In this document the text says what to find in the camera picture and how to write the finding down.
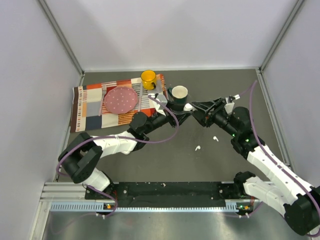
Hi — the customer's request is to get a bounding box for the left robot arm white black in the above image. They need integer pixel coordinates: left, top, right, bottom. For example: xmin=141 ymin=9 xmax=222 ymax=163
xmin=57 ymin=100 xmax=196 ymax=199

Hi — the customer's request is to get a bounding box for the dark green mug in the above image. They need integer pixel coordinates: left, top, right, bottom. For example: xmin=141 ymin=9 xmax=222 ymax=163
xmin=167 ymin=85 xmax=189 ymax=105

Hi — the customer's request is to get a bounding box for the lilac fork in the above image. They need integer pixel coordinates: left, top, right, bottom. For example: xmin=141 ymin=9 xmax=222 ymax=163
xmin=98 ymin=84 xmax=107 ymax=116

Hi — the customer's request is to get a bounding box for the yellow mug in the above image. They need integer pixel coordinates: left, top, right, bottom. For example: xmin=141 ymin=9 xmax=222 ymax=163
xmin=140 ymin=70 xmax=157 ymax=90

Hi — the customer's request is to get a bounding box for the patterned orange placemat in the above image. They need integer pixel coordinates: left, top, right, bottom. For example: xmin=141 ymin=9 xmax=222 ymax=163
xmin=70 ymin=74 xmax=167 ymax=133

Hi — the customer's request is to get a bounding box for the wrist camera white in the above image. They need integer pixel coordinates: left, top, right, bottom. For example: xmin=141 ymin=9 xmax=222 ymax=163
xmin=224 ymin=94 xmax=240 ymax=115
xmin=148 ymin=93 xmax=168 ymax=116

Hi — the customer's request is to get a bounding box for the lilac knife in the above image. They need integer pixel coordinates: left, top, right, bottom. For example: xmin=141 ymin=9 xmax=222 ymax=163
xmin=137 ymin=83 xmax=143 ymax=112

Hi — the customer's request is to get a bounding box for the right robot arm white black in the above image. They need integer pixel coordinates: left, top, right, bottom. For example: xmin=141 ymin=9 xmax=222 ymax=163
xmin=184 ymin=96 xmax=320 ymax=236

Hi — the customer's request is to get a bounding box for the white earbud charging case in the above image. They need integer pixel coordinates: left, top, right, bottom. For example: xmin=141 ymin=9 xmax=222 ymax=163
xmin=183 ymin=103 xmax=194 ymax=112

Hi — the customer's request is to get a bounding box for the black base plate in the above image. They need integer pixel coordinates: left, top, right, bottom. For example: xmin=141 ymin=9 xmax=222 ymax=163
xmin=84 ymin=181 xmax=253 ymax=208

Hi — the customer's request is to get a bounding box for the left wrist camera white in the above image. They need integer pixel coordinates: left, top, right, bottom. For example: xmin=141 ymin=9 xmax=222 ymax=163
xmin=148 ymin=93 xmax=168 ymax=116

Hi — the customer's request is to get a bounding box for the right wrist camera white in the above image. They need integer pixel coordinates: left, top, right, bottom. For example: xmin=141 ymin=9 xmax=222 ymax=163
xmin=224 ymin=94 xmax=240 ymax=115

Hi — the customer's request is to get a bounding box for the grey slotted cable duct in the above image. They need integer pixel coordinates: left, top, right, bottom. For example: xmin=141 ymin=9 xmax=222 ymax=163
xmin=50 ymin=202 xmax=240 ymax=213

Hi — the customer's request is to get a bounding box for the aluminium frame rail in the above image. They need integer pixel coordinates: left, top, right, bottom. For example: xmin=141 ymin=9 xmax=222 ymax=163
xmin=40 ymin=182 xmax=86 ymax=202

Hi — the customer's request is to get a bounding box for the pink dotted plate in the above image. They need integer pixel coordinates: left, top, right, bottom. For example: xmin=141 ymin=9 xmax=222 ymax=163
xmin=103 ymin=86 xmax=138 ymax=115

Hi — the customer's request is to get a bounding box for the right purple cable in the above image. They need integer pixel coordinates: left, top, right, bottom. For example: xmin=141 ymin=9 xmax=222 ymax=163
xmin=229 ymin=80 xmax=320 ymax=237

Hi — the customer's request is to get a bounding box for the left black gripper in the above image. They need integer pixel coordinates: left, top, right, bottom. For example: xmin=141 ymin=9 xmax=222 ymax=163
xmin=142 ymin=99 xmax=193 ymax=135

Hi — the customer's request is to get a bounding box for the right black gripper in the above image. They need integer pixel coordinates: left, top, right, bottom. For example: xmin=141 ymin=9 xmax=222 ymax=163
xmin=190 ymin=97 xmax=239 ymax=138

